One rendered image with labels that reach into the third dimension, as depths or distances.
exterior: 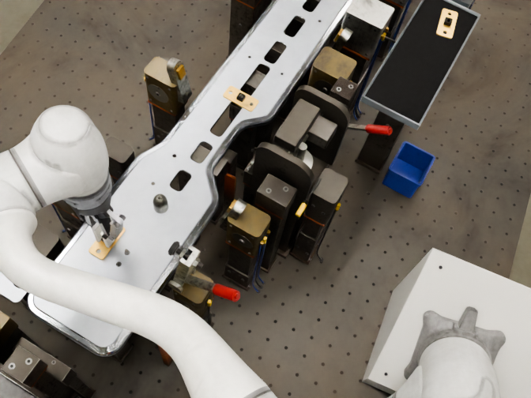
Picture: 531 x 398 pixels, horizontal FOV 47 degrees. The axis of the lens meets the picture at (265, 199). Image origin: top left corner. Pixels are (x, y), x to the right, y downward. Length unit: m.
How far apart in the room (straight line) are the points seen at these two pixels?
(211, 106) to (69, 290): 0.74
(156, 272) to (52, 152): 0.46
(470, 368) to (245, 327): 0.57
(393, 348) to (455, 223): 0.48
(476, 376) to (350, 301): 0.46
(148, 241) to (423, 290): 0.61
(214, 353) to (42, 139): 0.39
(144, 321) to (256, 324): 0.76
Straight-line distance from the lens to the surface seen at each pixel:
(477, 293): 1.43
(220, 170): 1.41
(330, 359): 1.59
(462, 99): 2.03
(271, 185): 1.25
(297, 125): 1.25
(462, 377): 1.27
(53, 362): 1.29
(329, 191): 1.31
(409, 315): 1.44
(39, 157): 0.95
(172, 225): 1.34
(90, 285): 0.87
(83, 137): 0.93
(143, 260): 1.31
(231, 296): 1.13
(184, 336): 0.83
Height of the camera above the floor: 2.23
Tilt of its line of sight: 64 degrees down
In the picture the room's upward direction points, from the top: 11 degrees clockwise
